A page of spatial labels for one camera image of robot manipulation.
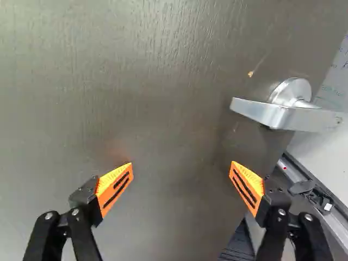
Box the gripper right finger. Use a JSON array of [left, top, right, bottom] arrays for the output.
[[229, 160, 334, 261]]

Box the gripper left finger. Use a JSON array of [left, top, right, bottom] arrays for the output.
[[23, 162, 134, 261]]

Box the dark grey door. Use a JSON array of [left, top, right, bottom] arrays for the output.
[[0, 0, 348, 261]]

